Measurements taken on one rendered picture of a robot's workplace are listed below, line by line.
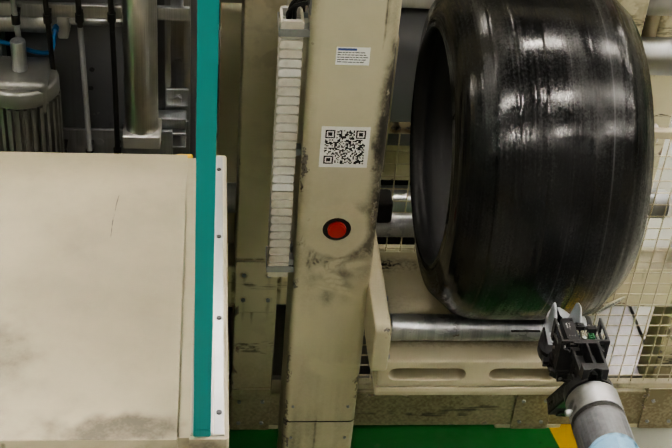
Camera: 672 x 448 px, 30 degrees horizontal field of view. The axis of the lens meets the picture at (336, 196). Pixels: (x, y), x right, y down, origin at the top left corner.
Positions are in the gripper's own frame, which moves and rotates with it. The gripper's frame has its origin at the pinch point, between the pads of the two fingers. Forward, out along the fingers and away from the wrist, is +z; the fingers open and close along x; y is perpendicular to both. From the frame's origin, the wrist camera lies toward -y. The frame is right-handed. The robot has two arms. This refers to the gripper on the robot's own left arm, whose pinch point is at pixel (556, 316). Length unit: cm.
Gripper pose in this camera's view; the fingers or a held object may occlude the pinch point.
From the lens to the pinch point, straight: 196.8
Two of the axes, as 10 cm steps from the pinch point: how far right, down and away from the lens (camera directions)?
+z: -0.8, -5.7, 8.2
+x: -9.9, -0.1, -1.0
